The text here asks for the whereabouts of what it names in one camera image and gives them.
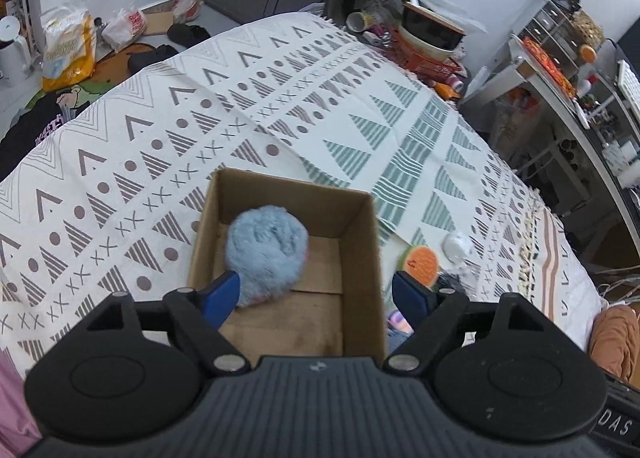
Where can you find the white kettle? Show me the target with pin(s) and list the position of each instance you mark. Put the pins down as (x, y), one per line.
(15, 58)

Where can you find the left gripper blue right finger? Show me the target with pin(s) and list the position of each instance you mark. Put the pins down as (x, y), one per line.
(436, 319)

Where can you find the white red plastic bag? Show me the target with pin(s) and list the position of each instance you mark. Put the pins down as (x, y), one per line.
(124, 29)

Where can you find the black clothes on floor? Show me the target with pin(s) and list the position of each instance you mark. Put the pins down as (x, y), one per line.
(181, 34)

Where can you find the pink bed sheet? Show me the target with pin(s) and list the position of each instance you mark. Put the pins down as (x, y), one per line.
(18, 430)

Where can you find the orange burger plush toy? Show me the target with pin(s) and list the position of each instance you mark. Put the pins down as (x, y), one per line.
(421, 263)

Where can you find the white crumpled soft ball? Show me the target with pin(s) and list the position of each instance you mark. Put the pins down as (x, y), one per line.
(457, 247)

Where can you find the black beads plastic bag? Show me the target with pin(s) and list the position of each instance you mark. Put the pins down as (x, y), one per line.
(449, 283)

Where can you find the white desk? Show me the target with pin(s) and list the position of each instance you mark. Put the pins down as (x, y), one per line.
(523, 68)

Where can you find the yellow white snack bag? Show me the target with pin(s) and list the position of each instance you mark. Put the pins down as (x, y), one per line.
(69, 54)

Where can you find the grey pink plush toy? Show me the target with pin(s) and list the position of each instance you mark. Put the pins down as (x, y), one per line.
(267, 247)

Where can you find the brown cushion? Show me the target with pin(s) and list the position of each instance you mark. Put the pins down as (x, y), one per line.
(614, 341)

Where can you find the red plastic basket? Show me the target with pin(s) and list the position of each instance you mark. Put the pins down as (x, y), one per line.
(414, 61)

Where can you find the small drawer organizer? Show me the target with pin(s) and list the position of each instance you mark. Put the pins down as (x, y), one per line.
(548, 25)

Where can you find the patterned fringed blanket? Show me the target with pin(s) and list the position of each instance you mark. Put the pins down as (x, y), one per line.
(110, 200)

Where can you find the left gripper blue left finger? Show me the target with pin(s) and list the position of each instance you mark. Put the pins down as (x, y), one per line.
(195, 317)

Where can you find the brown cardboard box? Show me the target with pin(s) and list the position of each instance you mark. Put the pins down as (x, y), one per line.
(336, 307)

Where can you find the orange patterned tray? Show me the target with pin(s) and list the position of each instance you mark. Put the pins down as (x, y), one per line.
(549, 65)

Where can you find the black cream retro appliance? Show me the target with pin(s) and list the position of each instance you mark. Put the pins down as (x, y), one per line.
(431, 34)

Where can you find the white keyboard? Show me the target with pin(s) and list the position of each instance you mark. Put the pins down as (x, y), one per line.
(629, 85)

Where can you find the blue tissue pack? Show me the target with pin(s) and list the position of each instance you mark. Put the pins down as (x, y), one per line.
(398, 330)

